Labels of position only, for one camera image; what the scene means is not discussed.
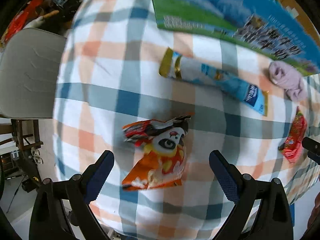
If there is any red plastic bag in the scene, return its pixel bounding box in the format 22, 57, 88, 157
1, 0, 44, 49

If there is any grey chair left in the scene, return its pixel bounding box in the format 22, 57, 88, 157
1, 28, 67, 119

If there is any white goose plush toy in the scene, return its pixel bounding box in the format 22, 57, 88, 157
24, 10, 59, 29

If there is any red floral snack bag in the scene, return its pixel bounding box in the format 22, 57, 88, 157
278, 107, 307, 164

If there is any lilac cloth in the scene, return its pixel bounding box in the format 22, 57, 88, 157
268, 61, 307, 102

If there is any orange panda snack bag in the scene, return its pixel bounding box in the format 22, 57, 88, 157
121, 115, 191, 191

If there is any cardboard box with blue print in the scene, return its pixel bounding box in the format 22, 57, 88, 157
152, 0, 319, 76

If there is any blue gold snack tube pack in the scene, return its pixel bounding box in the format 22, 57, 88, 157
159, 48, 268, 116

